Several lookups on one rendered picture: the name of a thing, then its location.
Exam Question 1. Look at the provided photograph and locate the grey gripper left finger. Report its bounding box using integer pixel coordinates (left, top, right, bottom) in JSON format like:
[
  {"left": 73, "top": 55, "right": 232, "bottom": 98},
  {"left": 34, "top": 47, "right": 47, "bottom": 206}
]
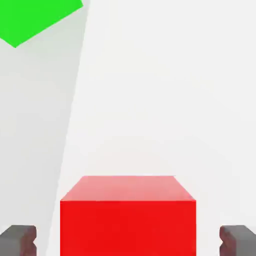
[{"left": 0, "top": 224, "right": 38, "bottom": 256}]

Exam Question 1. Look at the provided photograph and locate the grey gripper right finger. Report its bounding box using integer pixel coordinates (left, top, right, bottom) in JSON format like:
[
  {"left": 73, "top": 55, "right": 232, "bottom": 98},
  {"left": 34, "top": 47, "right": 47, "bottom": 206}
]
[{"left": 219, "top": 224, "right": 256, "bottom": 256}]

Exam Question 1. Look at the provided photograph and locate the small red cube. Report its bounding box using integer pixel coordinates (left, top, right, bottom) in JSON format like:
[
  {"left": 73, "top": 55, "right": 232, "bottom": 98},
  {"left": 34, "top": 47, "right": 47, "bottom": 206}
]
[{"left": 59, "top": 175, "right": 197, "bottom": 256}]

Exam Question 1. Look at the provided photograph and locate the small green cube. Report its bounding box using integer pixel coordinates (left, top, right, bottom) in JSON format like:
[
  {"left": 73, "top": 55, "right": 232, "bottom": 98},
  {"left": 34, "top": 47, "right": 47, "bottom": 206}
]
[{"left": 0, "top": 0, "right": 84, "bottom": 49}]

